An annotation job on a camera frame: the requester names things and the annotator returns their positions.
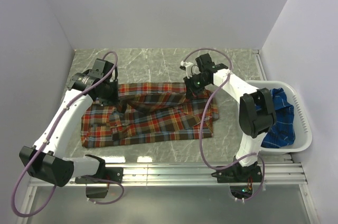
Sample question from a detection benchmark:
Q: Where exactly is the red plaid long sleeve shirt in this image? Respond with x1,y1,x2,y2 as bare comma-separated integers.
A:
80,82,219,148

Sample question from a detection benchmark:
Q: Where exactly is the aluminium mounting rail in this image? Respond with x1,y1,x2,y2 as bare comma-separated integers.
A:
28,163,308,186

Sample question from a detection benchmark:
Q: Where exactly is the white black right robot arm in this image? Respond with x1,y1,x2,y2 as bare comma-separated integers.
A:
180,53,276,182

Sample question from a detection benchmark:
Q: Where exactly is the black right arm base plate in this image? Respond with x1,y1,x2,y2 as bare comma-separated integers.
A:
211,165,263,183

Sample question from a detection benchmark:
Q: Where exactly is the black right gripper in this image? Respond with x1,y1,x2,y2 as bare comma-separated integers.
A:
184,72,211,99

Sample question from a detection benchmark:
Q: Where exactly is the blue plaid shirt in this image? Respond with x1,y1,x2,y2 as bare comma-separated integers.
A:
261,88,295,148

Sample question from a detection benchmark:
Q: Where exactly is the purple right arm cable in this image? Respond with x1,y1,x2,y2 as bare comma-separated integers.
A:
183,48,266,201

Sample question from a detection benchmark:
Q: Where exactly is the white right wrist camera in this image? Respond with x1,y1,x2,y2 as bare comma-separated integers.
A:
180,61,195,79

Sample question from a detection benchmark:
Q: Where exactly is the white plastic laundry basket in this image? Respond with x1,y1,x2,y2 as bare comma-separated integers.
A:
246,80,312,155

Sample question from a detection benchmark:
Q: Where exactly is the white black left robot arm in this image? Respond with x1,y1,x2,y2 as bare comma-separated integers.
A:
19,59,118,187

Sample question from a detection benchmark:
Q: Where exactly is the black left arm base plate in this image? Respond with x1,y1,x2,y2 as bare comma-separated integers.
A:
74,167,124,184

